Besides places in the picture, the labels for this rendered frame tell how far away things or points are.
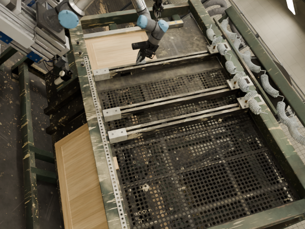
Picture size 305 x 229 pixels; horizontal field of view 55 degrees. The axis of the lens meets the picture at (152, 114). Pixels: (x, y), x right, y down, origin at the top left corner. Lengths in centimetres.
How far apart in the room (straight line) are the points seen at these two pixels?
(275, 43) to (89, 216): 680
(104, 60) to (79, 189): 108
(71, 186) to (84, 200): 19
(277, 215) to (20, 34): 187
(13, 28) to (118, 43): 109
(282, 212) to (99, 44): 195
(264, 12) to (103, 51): 671
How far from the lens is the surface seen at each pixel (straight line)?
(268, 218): 198
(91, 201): 225
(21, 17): 199
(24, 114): 280
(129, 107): 216
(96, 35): 277
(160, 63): 246
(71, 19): 183
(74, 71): 249
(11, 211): 248
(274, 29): 840
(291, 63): 773
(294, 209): 207
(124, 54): 261
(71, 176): 245
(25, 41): 194
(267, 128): 223
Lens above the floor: 183
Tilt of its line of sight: 17 degrees down
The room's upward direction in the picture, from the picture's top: 59 degrees clockwise
